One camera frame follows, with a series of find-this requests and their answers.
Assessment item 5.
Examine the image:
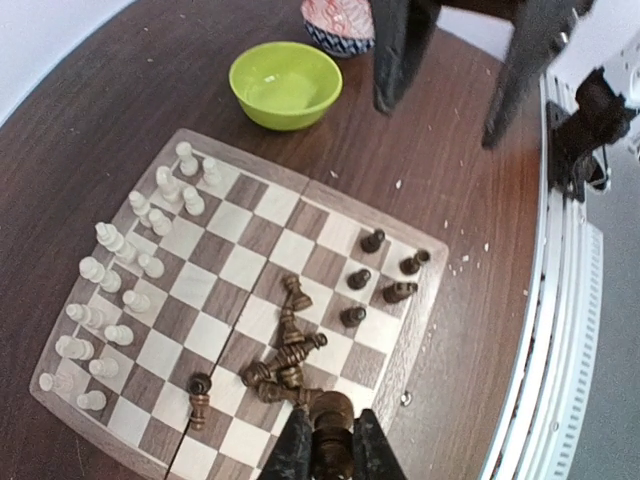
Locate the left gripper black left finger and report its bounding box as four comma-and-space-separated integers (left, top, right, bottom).
259, 408, 313, 480

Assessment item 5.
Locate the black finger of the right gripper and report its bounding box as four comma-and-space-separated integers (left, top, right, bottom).
482, 0, 593, 149
370, 0, 441, 114

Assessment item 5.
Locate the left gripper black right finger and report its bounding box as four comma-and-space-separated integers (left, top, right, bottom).
352, 409, 407, 480

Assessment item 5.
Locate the dark knight chess piece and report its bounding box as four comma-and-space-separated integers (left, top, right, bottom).
382, 282, 419, 304

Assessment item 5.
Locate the dark pawn chess piece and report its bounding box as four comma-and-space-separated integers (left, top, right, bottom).
360, 229, 386, 254

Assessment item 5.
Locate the pile of dark chess pieces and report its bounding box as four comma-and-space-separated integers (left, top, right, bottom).
185, 273, 330, 432

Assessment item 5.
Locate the wooden chess board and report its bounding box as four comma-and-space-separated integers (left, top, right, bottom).
43, 129, 448, 479

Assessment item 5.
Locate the row of white chess pieces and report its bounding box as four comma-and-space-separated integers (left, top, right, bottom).
31, 133, 238, 424

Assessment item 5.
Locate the red patterned bowl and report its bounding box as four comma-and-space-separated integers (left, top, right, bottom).
300, 0, 375, 58

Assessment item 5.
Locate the lime green bowl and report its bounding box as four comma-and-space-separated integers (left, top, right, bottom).
228, 41, 343, 132

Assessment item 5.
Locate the aluminium front frame rail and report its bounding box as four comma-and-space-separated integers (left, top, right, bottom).
479, 69, 640, 480

